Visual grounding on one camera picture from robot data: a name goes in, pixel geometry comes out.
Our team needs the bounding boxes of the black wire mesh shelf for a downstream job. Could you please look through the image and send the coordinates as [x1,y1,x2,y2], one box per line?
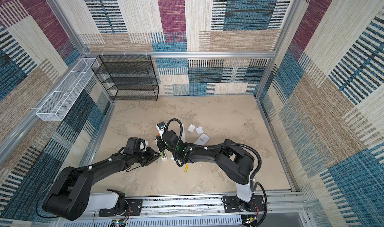
[91,55,160,101]

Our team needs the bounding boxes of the slim white remote black screen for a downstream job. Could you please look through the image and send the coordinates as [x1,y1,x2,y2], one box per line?
[160,151,168,161]

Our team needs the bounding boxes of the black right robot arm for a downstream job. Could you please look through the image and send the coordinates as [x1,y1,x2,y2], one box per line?
[156,130,262,211]

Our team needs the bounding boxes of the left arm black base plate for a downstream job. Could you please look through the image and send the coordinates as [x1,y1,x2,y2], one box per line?
[98,199,143,217]

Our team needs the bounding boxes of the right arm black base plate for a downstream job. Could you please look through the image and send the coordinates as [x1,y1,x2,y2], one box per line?
[221,194,266,213]

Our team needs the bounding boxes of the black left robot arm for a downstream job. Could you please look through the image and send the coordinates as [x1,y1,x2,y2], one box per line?
[42,137,161,221]

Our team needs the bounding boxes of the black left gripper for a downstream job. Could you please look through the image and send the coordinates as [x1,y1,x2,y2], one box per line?
[133,146,161,166]

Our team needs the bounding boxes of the long white battery cover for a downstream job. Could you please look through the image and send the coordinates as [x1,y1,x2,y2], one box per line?
[181,124,187,143]

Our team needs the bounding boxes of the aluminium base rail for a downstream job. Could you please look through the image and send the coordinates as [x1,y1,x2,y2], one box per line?
[50,190,310,227]

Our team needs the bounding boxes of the white wire mesh basket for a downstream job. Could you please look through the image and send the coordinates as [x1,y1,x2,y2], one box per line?
[36,58,96,121]

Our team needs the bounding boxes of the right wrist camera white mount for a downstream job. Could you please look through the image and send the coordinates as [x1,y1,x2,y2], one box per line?
[156,121,166,137]

